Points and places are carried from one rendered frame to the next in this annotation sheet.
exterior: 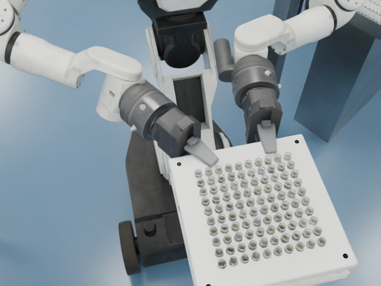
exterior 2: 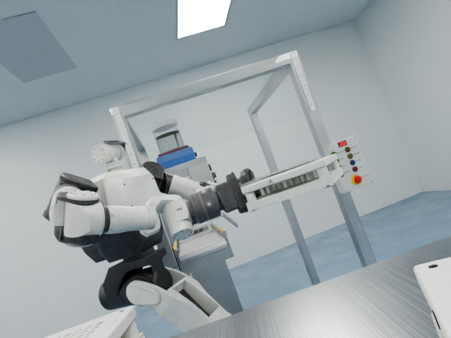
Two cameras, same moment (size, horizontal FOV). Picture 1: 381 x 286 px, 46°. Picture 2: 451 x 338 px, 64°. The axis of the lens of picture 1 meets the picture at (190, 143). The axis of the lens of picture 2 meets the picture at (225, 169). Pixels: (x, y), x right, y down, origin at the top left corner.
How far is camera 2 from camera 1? 1.10 m
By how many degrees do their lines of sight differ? 73
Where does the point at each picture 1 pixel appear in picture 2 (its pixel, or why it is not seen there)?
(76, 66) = (151, 202)
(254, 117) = (246, 176)
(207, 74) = (187, 278)
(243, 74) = not seen: hidden behind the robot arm
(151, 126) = (216, 195)
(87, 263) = not seen: outside the picture
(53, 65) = (137, 208)
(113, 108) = (186, 214)
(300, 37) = not seen: hidden behind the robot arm
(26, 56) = (119, 208)
